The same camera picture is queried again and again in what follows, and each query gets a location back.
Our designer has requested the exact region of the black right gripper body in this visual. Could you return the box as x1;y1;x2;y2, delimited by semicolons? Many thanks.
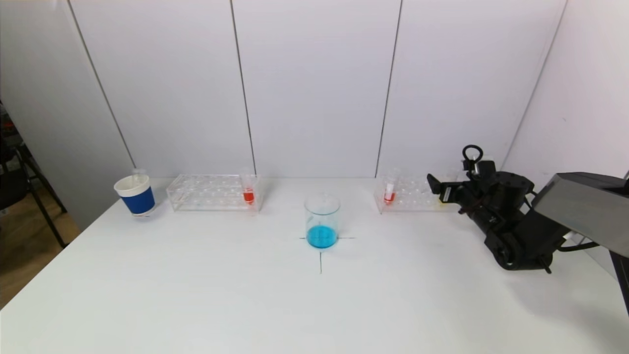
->
439;181;477;209

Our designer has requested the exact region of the clear acrylic test tube rack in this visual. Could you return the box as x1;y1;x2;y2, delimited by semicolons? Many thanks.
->
374;173;445;214
166;174;262;213

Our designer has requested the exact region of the test tube with red pigment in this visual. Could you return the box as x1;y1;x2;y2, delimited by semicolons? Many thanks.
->
383;167;400;206
239;167;257;206

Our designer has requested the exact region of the clear glass beaker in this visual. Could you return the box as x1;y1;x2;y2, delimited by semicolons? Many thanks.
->
304;194;341;249

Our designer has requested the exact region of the white paper cup blue sleeve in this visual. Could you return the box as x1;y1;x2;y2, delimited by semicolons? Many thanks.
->
114;175;156;217

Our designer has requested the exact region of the black metal stand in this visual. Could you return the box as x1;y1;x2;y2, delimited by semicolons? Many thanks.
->
0;101;69;250

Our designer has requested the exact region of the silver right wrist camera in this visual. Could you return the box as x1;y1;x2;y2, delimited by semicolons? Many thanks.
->
462;158;496;181

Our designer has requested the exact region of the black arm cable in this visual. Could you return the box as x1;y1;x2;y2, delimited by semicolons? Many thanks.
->
462;145;600;252

